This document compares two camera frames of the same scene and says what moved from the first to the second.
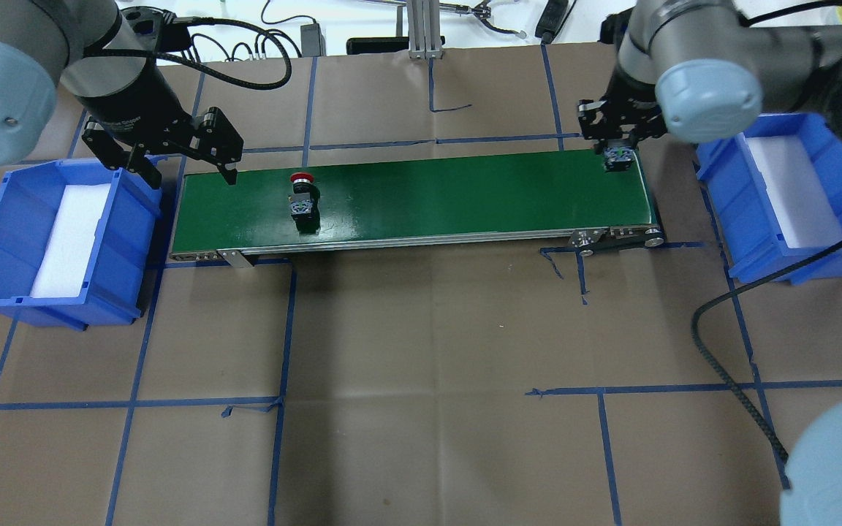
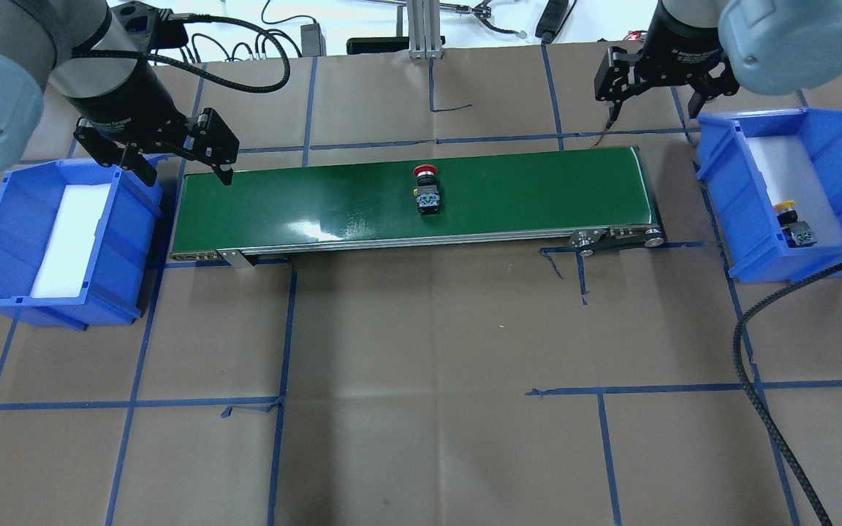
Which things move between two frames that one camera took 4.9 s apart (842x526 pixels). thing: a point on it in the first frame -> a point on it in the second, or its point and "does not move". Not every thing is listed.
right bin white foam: (801, 202) does not move
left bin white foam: (68, 242) does not move
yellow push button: (617, 158) -> (797, 234)
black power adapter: (313, 42) does not move
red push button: (304, 203) -> (427, 191)
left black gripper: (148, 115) does not move
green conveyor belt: (548, 203) does not move
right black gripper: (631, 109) -> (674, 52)
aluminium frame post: (423, 24) does not move
